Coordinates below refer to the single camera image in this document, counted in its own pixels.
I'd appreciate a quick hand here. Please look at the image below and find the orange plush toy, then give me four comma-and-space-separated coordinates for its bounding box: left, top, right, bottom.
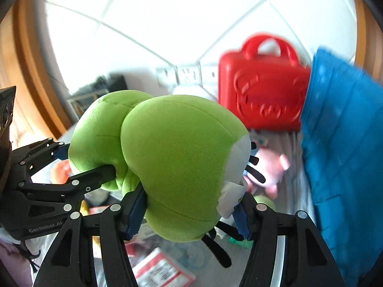
51, 160, 74, 185

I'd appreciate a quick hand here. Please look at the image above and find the grey fabric desktop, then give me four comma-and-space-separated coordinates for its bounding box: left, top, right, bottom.
30, 126, 318, 287

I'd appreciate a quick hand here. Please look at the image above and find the white wall socket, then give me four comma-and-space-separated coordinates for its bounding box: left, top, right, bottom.
176, 63, 202, 85
200, 61, 220, 86
156, 66, 178, 88

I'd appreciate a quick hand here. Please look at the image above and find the green plush toy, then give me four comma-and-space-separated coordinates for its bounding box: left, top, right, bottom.
68, 90, 267, 269

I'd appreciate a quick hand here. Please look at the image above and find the small green toy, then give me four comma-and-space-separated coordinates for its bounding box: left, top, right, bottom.
229, 235, 251, 248

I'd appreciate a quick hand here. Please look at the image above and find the small red white box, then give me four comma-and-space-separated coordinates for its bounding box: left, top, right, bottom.
132, 247, 197, 287

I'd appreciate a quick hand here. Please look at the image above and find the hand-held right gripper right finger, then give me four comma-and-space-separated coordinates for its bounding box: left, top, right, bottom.
232, 196, 342, 287

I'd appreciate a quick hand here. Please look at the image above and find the wooden frame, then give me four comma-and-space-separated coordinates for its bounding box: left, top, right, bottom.
12, 0, 71, 140

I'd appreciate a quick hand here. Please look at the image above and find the red plastic carry case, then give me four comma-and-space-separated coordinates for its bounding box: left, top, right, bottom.
218, 34, 312, 132

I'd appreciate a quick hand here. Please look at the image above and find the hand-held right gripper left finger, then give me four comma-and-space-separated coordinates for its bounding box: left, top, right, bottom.
32, 185, 150, 287

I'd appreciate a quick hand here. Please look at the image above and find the pink pig plush toy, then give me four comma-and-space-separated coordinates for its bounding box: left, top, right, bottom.
244, 130, 291, 200

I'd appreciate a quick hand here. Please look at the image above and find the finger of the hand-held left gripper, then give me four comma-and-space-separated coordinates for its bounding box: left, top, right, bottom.
11, 137, 71, 174
20, 164, 118, 212

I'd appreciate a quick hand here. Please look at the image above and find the blue fabric cushion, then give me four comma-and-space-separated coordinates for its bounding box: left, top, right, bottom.
300, 45, 383, 287

